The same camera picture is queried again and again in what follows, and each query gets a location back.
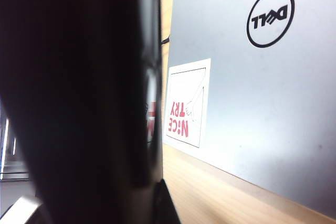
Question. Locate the silver Dell laptop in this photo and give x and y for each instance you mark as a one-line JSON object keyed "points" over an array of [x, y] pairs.
{"points": [[262, 103]]}

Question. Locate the black smartphone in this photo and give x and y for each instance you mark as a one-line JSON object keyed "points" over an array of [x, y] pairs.
{"points": [[151, 51]]}

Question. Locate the white sticker red lettering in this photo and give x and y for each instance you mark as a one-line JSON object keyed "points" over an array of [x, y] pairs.
{"points": [[187, 103]]}

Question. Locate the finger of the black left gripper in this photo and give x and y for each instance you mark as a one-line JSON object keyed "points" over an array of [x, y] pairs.
{"points": [[166, 205], [123, 208]]}

